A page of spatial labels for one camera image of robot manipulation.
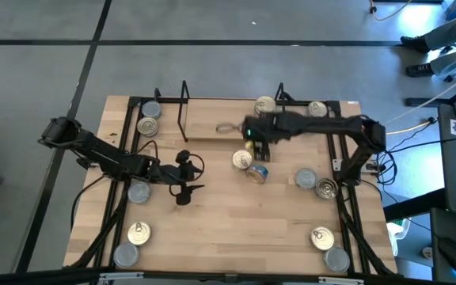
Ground blue-label pull-tab tuna can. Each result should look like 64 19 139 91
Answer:
231 149 253 171
136 116 159 139
127 221 152 246
254 96 277 116
310 226 336 252
245 164 270 184
314 177 340 200

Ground yellow cable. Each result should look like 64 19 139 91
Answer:
384 120 435 136

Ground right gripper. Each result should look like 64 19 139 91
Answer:
241 112 293 162

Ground black front crossbar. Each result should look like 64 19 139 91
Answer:
0 267 456 285

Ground white cable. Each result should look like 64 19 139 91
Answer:
382 69 456 126

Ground black cable bundle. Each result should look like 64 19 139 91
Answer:
368 134 443 187

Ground white plastic bag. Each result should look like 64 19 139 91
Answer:
386 217 411 257

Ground green-label gray-lid tuna can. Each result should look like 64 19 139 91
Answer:
127 180 152 205
141 100 162 120
294 167 318 190
322 246 351 273
112 241 141 268

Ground black desk frame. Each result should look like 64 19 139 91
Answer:
405 77 456 120

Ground wooden shelf black wire legs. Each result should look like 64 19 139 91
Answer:
175 80 292 143

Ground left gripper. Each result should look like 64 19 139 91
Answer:
154 161 207 207

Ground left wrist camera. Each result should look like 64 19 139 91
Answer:
175 149 192 166

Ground pull-tab lid tuna can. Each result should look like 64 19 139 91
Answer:
307 101 329 119

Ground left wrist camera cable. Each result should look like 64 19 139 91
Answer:
135 139 207 187

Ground orange cable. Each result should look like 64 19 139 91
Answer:
369 0 413 23

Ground person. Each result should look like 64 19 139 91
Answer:
400 11 456 78

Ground silver corner bracket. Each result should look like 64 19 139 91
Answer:
317 275 364 285
98 271 145 283

